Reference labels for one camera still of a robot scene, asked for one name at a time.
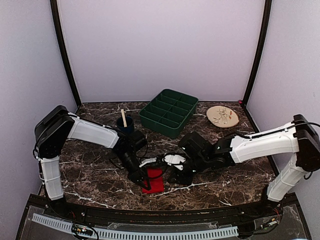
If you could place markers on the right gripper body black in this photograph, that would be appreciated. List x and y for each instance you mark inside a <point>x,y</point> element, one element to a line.
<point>200,164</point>

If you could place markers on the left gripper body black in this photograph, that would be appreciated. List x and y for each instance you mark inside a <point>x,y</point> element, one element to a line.
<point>132,175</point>

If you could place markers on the red santa sock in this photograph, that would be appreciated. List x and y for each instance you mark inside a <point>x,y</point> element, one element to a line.
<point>157,184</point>

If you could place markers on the green compartment tray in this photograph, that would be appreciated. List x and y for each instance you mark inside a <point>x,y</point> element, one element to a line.
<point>168,112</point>

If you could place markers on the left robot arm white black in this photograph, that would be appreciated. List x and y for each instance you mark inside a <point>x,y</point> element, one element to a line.
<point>61,127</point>

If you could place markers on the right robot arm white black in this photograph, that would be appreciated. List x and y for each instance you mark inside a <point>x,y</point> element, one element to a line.
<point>297,138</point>

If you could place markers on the dark blue mug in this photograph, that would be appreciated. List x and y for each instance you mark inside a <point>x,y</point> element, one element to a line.
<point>130,122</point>

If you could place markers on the wooden stick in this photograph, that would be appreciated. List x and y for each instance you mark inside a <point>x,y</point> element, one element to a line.
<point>123,118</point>

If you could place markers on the beige decorated plate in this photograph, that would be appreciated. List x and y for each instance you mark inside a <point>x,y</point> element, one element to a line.
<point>222,116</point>

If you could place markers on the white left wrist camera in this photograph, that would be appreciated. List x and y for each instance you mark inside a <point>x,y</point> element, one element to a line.
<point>147,161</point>

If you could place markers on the black front rail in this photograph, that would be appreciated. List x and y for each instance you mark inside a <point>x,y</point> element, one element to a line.
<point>99,215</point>

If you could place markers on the white slotted cable duct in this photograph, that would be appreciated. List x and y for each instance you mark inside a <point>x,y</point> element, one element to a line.
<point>134,232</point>

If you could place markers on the left black frame post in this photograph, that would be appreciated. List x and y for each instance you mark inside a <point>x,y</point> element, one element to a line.
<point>63,51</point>

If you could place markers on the black frame post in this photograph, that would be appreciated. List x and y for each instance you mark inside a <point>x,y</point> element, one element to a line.
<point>63,51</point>
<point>258,52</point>

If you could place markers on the right black frame post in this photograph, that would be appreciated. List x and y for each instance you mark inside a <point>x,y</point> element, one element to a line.
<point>258,52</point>

